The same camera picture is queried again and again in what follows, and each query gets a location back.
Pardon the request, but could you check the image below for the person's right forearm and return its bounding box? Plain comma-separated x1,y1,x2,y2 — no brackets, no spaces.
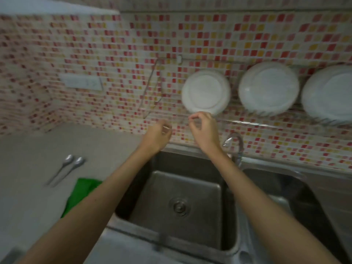
199,147,342,264

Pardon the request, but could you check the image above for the person's right hand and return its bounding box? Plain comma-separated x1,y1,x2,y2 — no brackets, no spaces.
188,112,223,156

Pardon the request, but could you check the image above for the metal spoon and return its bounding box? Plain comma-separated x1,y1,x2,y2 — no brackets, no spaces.
45,154,74,186
52,157,86,187

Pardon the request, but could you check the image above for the wire wall dish rack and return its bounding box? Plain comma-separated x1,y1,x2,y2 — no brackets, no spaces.
139,58,352,127

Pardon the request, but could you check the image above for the green cloth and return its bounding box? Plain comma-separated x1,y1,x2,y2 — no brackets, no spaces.
60,177,103,218

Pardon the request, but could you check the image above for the person's left hand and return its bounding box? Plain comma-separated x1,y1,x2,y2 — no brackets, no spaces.
139,120,173,155

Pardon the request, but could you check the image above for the round sink drain strainer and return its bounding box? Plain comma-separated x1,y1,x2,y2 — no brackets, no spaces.
170,198,190,217

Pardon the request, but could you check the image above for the small white plate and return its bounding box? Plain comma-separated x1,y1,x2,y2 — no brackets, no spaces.
181,69,231,116

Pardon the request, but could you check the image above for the white overhead cabinet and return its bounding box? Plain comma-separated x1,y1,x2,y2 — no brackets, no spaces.
0,0,121,16

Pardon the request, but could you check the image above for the medium white plate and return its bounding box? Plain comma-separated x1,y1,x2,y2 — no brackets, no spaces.
238,62,300,117

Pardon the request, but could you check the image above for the stainless steel double sink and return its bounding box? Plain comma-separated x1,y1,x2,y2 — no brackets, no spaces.
91,143,352,264

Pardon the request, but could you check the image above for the chrome faucet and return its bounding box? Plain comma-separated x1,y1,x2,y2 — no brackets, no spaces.
222,132,245,167

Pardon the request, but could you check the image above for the large white plate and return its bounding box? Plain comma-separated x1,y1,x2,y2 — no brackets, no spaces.
300,64,352,125

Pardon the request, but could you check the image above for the person's left forearm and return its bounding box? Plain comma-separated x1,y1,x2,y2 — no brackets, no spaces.
15,145,163,264

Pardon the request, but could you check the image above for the white wall socket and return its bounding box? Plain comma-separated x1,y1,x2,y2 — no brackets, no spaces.
59,74,104,92

